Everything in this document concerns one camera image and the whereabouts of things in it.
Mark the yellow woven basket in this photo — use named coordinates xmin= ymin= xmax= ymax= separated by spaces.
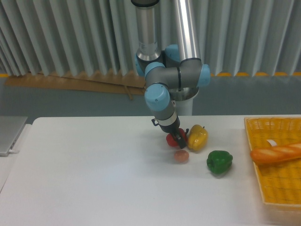
xmin=244 ymin=116 xmax=301 ymax=208

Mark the baguette bread loaf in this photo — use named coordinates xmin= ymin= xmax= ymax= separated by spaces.
xmin=250 ymin=143 xmax=301 ymax=164

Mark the green bell pepper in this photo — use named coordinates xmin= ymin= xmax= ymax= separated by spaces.
xmin=206 ymin=150 xmax=233 ymax=175

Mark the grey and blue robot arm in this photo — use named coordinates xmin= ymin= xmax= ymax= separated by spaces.
xmin=132 ymin=0 xmax=211 ymax=148

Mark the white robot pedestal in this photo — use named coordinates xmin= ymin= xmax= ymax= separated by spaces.
xmin=169 ymin=88 xmax=199 ymax=116

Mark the brown cardboard sheet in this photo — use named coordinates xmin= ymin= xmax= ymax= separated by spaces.
xmin=0 ymin=69 xmax=146 ymax=100

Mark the red bell pepper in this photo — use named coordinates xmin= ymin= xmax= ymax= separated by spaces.
xmin=166 ymin=128 xmax=189 ymax=148

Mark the yellow bell pepper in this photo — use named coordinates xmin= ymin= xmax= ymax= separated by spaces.
xmin=188 ymin=124 xmax=208 ymax=152

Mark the white paper tag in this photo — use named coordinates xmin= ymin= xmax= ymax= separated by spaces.
xmin=267 ymin=139 xmax=277 ymax=146

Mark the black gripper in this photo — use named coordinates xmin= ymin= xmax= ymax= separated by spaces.
xmin=159 ymin=118 xmax=187 ymax=149

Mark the brown egg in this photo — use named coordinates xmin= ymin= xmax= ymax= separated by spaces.
xmin=174 ymin=150 xmax=190 ymax=163

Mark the silver laptop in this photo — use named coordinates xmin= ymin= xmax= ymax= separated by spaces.
xmin=0 ymin=116 xmax=27 ymax=157

